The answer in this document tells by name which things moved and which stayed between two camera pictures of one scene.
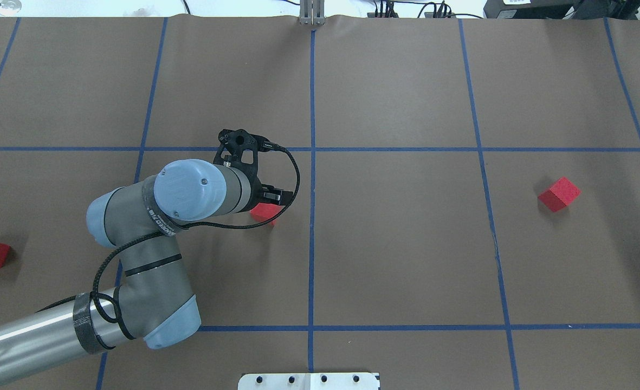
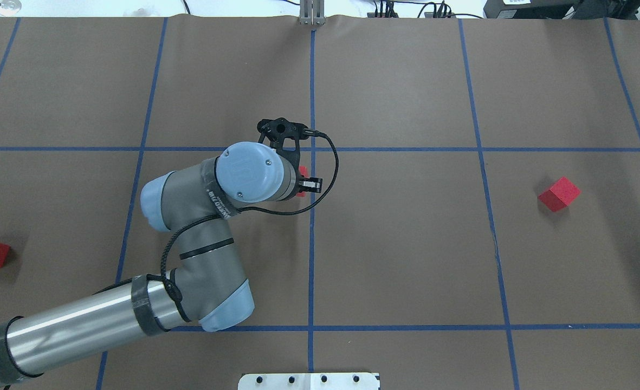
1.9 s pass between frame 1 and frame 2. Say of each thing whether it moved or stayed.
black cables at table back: stayed
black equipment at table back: stayed
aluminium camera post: stayed
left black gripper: moved
